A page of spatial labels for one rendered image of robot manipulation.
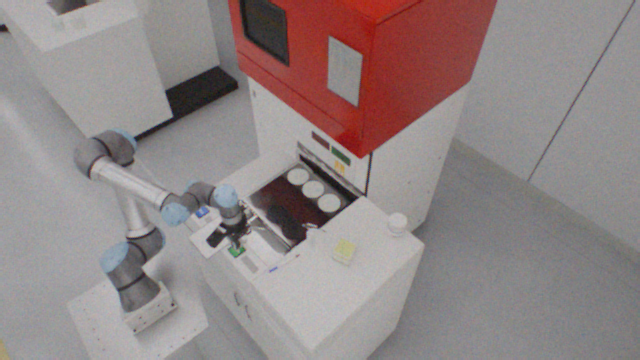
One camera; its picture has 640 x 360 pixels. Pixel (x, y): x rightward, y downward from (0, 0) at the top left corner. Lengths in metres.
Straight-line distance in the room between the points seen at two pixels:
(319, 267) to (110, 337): 0.84
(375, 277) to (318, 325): 0.29
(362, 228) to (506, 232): 1.58
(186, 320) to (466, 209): 2.10
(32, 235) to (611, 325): 3.65
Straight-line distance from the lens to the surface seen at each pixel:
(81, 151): 1.65
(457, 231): 3.11
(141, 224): 1.82
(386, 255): 1.77
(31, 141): 4.19
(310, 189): 2.02
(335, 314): 1.64
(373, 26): 1.35
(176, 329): 1.85
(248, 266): 1.75
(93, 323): 1.98
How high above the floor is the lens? 2.47
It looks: 50 degrees down
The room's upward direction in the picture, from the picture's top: straight up
